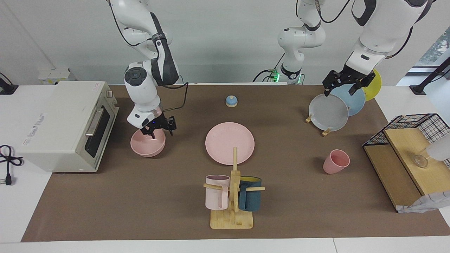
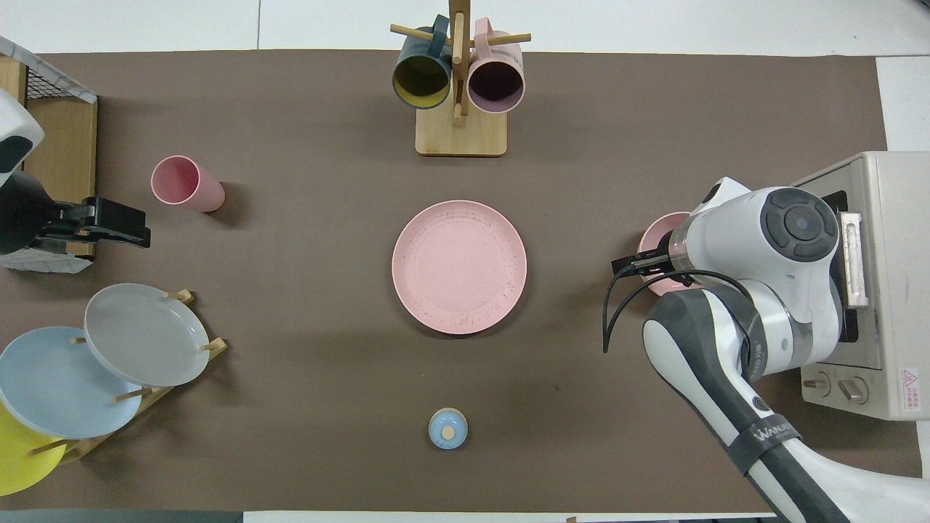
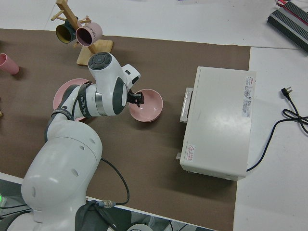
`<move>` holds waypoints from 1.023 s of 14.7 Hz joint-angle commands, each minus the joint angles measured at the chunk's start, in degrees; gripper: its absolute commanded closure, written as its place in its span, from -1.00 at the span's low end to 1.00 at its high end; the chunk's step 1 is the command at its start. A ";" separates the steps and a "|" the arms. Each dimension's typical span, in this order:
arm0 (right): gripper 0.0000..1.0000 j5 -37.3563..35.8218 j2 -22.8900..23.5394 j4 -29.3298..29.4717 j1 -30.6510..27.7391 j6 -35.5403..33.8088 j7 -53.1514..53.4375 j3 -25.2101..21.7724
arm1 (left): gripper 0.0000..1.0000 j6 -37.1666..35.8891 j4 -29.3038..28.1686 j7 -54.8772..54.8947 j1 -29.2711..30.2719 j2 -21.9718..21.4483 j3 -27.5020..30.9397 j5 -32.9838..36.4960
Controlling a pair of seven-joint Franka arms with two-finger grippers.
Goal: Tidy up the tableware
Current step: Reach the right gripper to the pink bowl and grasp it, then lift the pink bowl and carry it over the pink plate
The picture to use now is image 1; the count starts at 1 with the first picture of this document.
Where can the white power strip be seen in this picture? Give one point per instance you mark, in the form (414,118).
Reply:
(52,75)

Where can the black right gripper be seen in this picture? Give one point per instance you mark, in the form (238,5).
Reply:
(160,123)

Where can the wooden mug tree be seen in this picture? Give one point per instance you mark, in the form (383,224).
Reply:
(232,219)

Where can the pink plate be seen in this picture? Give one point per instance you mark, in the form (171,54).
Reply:
(225,140)

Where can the light blue plate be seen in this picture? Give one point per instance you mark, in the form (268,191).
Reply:
(355,102)

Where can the light pink mug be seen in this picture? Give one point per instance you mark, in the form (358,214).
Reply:
(215,198)

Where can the grey plate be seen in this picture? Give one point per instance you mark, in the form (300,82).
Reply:
(328,112)

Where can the black camera stand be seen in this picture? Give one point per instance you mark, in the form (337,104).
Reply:
(430,75)

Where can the brown table mat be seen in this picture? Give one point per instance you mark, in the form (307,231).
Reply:
(140,196)

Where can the crumpled white paper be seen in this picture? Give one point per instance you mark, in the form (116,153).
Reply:
(425,203)

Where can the black clamp mount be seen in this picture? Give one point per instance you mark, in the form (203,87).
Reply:
(7,88)

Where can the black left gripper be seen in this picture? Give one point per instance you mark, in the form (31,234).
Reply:
(348,75)

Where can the clear glass cup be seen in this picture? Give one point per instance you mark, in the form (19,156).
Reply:
(420,161)

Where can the pink cup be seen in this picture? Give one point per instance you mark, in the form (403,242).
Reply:
(334,164)

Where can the wooden plate rack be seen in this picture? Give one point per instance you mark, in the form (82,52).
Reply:
(326,133)

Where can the white toaster oven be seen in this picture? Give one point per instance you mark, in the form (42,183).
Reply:
(56,123)

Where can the pink bowl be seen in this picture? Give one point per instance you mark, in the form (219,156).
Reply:
(147,146)

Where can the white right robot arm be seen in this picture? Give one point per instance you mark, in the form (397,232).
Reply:
(140,91)

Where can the dark blue mug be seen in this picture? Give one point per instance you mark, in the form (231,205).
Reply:
(251,200)

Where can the small blue call bell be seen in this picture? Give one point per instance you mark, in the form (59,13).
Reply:
(231,102)

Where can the yellow plate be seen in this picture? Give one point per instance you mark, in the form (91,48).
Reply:
(374,88)

